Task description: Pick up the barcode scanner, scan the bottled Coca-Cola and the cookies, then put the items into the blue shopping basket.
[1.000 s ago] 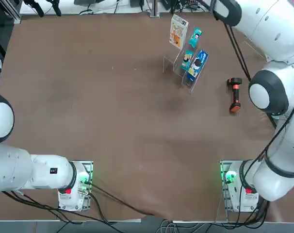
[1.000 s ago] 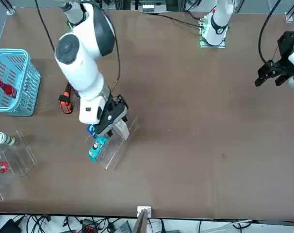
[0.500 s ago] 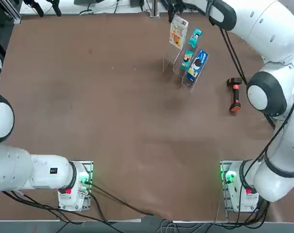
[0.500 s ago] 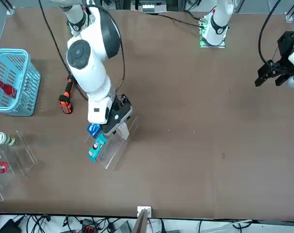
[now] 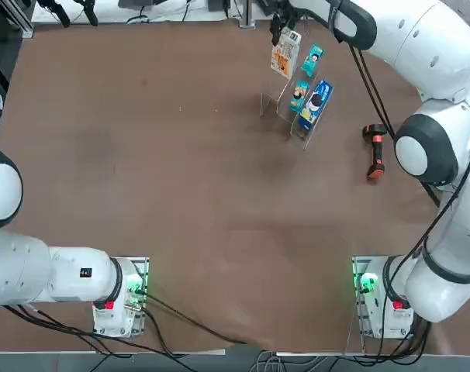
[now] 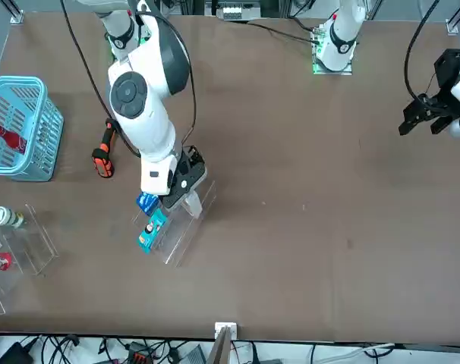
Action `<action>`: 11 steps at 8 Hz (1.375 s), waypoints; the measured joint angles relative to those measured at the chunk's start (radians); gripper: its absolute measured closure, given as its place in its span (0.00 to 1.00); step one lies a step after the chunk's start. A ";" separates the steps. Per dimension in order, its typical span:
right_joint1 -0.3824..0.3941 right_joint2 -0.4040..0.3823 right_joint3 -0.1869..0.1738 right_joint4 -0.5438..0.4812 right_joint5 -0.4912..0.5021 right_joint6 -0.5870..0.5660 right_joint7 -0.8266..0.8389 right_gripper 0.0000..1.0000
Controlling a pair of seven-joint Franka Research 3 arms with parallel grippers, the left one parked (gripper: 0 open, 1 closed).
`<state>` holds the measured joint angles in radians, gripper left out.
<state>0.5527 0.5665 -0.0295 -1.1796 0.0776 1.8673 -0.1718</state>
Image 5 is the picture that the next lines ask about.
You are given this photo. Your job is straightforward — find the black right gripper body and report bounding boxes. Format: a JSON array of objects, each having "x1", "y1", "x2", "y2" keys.
[{"x1": 274, "y1": 0, "x2": 302, "y2": 15}]

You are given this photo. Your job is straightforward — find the white cookie box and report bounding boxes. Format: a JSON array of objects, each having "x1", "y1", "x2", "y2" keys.
[{"x1": 269, "y1": 27, "x2": 302, "y2": 81}]

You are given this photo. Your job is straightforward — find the orange black barcode scanner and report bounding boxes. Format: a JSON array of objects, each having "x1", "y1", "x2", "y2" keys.
[{"x1": 361, "y1": 123, "x2": 389, "y2": 181}]

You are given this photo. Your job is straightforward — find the teal cartoon snack packet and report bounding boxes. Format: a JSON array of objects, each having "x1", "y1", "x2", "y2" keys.
[
  {"x1": 299, "y1": 43, "x2": 325, "y2": 74},
  {"x1": 288, "y1": 79, "x2": 311, "y2": 113}
]

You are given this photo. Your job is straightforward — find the clear acrylic stepped shelf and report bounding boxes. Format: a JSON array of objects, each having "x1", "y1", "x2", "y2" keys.
[{"x1": 260, "y1": 61, "x2": 335, "y2": 150}]

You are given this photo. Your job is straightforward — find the blue Oreo cookie box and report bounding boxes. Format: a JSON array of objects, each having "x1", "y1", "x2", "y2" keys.
[{"x1": 298, "y1": 79, "x2": 335, "y2": 132}]

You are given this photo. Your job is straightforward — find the black tripod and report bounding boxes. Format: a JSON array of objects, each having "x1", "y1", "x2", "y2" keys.
[{"x1": 36, "y1": 0, "x2": 100, "y2": 28}]

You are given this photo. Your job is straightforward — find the aluminium post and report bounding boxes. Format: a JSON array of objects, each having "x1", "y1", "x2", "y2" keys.
[{"x1": 238, "y1": 0, "x2": 257, "y2": 29}]

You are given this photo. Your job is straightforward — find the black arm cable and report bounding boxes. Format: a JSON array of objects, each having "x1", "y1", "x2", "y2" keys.
[{"x1": 347, "y1": 42, "x2": 397, "y2": 140}]

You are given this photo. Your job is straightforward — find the aluminium frame rail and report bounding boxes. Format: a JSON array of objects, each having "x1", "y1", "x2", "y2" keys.
[{"x1": 0, "y1": 0, "x2": 34, "y2": 38}]

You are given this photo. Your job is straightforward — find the black base cable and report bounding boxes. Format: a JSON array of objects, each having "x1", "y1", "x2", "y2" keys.
[{"x1": 141, "y1": 292, "x2": 247, "y2": 346}]

